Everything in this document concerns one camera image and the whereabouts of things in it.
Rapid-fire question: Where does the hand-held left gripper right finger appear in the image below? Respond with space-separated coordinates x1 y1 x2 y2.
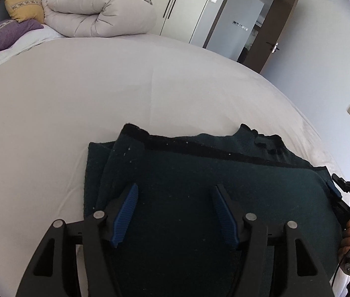
210 184 334 297

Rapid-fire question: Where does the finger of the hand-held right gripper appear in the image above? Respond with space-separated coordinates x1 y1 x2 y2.
326 173 350 212

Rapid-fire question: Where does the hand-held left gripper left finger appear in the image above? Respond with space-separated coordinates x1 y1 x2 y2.
16 183 139 297

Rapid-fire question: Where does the dark green sweater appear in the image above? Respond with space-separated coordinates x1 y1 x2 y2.
84 123 344 297

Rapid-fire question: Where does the bed with white sheet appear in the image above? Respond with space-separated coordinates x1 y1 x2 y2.
0 32 349 297

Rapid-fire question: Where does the brown door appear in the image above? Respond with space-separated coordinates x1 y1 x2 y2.
245 0 302 75

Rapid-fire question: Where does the white pillow under purple pillow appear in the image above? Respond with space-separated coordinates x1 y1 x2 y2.
0 25 68 60

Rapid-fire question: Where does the rolled beige duvet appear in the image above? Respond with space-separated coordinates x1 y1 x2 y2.
42 0 158 39

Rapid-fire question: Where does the purple patterned pillow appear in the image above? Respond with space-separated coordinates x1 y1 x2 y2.
0 19 44 59

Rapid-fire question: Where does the white wardrobe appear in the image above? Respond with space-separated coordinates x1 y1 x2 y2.
125 0 235 46

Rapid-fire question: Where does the yellow patterned pillow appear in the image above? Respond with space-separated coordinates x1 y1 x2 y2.
4 0 45 24

